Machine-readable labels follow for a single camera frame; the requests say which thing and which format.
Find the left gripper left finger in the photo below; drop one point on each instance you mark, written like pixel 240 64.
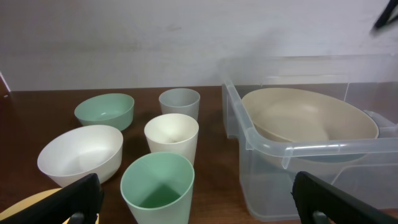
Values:
pixel 79 202

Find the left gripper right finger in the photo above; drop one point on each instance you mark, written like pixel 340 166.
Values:
pixel 319 202

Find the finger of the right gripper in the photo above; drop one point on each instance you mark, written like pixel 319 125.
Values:
pixel 386 18

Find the beige plate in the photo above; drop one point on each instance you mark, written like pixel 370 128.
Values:
pixel 293 115

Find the cream plate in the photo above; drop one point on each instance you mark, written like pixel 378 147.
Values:
pixel 316 165

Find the clear plastic storage container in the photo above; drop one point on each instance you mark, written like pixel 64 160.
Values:
pixel 368 82

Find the white bowl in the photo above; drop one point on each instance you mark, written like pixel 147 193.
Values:
pixel 90 149

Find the yellow bowl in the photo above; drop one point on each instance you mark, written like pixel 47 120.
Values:
pixel 36 198

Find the mint green cup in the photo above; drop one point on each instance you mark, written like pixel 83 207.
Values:
pixel 158 188

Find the mint green bowl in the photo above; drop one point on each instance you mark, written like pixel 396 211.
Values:
pixel 112 109

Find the cream cup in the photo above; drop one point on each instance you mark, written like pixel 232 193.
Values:
pixel 174 132

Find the grey cup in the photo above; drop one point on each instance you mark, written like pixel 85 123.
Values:
pixel 180 100

